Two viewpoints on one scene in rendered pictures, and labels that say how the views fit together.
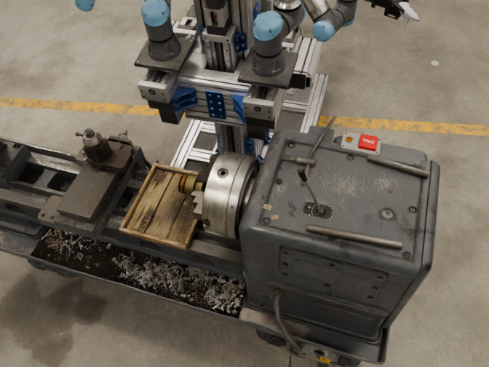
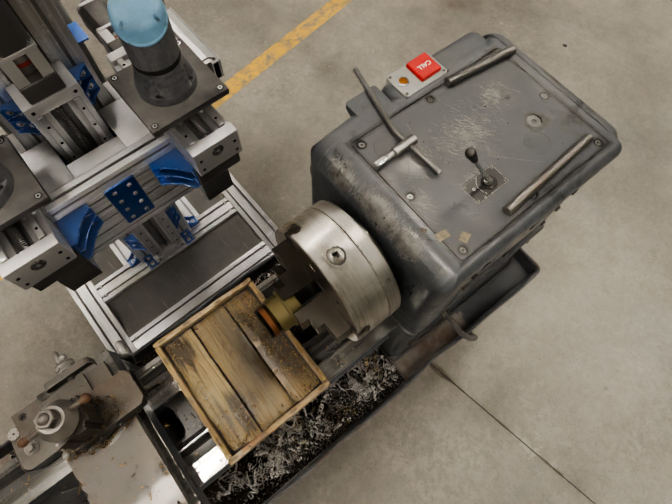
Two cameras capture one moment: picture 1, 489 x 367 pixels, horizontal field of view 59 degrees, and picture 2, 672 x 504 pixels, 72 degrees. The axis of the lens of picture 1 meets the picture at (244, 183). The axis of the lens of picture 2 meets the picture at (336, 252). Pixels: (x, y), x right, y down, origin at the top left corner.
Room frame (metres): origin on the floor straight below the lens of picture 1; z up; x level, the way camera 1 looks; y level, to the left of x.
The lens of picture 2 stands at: (0.75, 0.39, 2.10)
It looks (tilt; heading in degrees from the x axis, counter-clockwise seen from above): 68 degrees down; 295
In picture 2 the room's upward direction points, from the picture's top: 4 degrees clockwise
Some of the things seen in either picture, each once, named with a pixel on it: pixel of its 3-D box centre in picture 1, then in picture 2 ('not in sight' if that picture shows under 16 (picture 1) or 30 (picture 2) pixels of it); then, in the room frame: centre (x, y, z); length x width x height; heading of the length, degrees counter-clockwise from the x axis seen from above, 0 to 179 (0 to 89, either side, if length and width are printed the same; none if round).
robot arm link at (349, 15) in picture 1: (343, 11); not in sight; (1.42, -0.43, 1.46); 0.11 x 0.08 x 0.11; 138
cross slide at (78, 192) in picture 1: (98, 175); (110, 447); (1.16, 0.63, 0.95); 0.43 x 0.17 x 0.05; 157
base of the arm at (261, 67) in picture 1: (268, 56); (160, 68); (1.51, -0.16, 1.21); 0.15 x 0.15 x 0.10
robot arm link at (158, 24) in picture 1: (156, 18); not in sight; (1.69, 0.30, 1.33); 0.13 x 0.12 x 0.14; 0
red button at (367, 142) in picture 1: (367, 143); (423, 68); (0.94, -0.44, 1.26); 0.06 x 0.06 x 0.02; 67
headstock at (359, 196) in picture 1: (336, 218); (448, 182); (0.77, -0.32, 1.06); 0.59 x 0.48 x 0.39; 67
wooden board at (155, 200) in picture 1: (169, 204); (241, 365); (1.02, 0.33, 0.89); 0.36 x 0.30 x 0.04; 157
